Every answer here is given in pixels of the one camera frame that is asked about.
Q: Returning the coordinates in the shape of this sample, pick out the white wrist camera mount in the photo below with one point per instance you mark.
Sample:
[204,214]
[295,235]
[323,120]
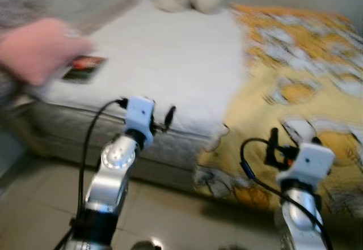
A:
[139,114]
[309,162]

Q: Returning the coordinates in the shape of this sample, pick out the pink pillow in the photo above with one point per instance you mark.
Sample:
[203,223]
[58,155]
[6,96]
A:
[39,49]

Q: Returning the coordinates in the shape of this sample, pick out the yellow egg cartoon blanket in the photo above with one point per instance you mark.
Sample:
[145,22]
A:
[300,80]

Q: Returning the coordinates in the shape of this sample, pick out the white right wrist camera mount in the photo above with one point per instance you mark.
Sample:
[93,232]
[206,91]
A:
[309,162]

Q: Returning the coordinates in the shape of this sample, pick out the white quilted mattress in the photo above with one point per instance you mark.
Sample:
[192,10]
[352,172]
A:
[164,57]

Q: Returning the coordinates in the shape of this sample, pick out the dark red green book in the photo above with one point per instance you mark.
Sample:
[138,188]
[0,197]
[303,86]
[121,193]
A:
[85,68]

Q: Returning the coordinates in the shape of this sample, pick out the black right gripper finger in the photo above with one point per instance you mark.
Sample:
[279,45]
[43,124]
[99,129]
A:
[272,145]

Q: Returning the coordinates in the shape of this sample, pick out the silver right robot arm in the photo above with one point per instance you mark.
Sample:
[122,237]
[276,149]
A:
[300,216]

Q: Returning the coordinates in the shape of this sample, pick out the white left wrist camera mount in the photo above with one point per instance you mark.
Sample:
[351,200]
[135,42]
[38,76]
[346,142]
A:
[139,114]

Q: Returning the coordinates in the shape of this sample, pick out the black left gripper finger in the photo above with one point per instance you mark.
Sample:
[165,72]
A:
[168,118]

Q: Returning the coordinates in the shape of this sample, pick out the grey left robot foot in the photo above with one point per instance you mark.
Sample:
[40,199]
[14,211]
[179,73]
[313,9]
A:
[146,245]

